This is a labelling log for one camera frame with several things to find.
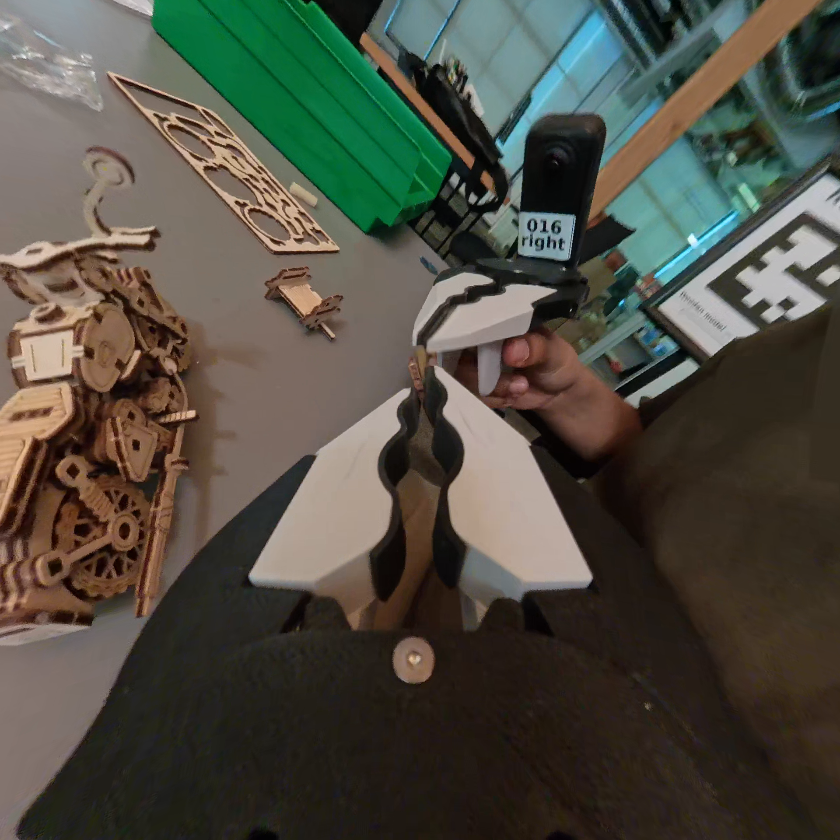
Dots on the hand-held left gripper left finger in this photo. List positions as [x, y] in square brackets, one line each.
[328, 518]

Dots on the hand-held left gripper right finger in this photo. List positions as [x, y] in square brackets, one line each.
[512, 518]

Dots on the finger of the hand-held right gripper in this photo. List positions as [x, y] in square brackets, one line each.
[459, 285]
[485, 321]

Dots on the small wooden wheel part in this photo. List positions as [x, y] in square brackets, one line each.
[415, 374]

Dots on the grey desk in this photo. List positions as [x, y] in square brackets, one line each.
[65, 722]

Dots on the person's right hand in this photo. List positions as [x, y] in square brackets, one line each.
[558, 387]

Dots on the black bag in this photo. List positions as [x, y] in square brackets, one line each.
[459, 118]

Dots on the green plastic bin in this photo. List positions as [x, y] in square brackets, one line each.
[420, 157]
[262, 79]

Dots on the wooden beam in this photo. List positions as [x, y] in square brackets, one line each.
[689, 111]

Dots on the wooden ribbed seat part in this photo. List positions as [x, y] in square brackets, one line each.
[298, 298]

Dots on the small wooden peg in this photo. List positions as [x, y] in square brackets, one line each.
[304, 193]

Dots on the framed marker poster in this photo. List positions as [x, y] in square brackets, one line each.
[774, 275]

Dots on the wooden sheet with three holes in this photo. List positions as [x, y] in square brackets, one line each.
[236, 148]

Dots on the wooden motorcycle model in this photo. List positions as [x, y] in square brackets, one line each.
[85, 348]

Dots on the clear plastic bag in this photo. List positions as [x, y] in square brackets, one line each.
[46, 65]

